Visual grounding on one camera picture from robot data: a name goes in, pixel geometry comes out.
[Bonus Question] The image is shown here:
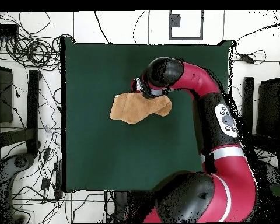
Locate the tan terry towel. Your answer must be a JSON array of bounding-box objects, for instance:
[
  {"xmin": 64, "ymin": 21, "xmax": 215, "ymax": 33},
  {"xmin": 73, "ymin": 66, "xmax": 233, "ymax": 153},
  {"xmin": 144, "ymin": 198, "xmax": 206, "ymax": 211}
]
[{"xmin": 109, "ymin": 92, "xmax": 173, "ymax": 125}]

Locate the flat black box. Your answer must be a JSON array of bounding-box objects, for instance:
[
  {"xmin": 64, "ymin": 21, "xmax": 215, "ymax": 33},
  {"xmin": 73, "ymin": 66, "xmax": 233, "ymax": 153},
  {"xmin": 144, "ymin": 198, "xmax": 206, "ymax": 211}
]
[{"xmin": 0, "ymin": 23, "xmax": 20, "ymax": 37}]

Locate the dark green table cloth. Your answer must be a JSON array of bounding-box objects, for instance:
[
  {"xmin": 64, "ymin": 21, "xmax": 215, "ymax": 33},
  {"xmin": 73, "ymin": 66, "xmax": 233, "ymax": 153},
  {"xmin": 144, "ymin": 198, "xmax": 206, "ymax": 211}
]
[{"xmin": 60, "ymin": 37, "xmax": 233, "ymax": 194}]

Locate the long black bar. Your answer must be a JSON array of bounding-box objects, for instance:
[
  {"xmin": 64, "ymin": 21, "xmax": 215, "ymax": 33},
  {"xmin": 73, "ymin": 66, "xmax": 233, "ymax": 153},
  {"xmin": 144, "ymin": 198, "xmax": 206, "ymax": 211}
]
[{"xmin": 26, "ymin": 69, "xmax": 42, "ymax": 155}]

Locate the black inline power adapter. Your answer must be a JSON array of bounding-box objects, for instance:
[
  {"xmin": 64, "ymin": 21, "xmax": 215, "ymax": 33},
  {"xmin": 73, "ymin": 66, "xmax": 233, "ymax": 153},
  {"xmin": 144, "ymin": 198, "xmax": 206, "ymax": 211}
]
[{"xmin": 239, "ymin": 53, "xmax": 256, "ymax": 65}]

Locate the black power strip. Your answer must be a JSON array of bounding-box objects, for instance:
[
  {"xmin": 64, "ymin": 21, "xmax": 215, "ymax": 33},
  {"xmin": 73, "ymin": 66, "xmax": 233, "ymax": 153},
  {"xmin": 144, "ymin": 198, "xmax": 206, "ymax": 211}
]
[{"xmin": 52, "ymin": 160, "xmax": 64, "ymax": 200}]

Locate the black monitor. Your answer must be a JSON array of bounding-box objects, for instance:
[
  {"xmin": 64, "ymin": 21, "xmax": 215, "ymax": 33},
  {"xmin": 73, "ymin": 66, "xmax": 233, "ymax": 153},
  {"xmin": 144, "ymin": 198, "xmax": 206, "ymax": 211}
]
[{"xmin": 0, "ymin": 64, "xmax": 15, "ymax": 124}]

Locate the large black case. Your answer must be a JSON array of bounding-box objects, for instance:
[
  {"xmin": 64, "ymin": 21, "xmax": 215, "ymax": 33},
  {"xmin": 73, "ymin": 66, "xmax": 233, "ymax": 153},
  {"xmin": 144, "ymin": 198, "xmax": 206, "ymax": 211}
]
[{"xmin": 255, "ymin": 78, "xmax": 280, "ymax": 139}]

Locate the grey chair base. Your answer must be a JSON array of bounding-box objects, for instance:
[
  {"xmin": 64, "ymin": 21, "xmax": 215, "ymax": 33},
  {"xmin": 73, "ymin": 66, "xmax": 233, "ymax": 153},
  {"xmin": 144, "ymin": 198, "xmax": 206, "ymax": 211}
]
[{"xmin": 0, "ymin": 153, "xmax": 36, "ymax": 224}]

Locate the curved black cable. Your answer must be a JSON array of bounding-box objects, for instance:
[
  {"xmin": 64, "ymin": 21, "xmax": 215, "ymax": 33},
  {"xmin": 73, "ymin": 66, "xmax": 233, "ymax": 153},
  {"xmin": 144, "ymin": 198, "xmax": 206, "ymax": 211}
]
[{"xmin": 94, "ymin": 10, "xmax": 112, "ymax": 45}]

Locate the dark grey square frame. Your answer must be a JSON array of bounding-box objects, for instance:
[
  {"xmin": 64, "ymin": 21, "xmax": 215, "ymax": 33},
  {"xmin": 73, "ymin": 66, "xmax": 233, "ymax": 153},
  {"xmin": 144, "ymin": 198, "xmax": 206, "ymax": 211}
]
[{"xmin": 169, "ymin": 10, "xmax": 204, "ymax": 41}]

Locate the black cable coil bundle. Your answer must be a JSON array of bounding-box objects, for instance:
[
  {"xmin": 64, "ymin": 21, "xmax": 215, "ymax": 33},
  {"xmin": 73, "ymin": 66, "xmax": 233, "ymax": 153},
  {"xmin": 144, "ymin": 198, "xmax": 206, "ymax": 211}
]
[{"xmin": 4, "ymin": 33, "xmax": 72, "ymax": 71}]

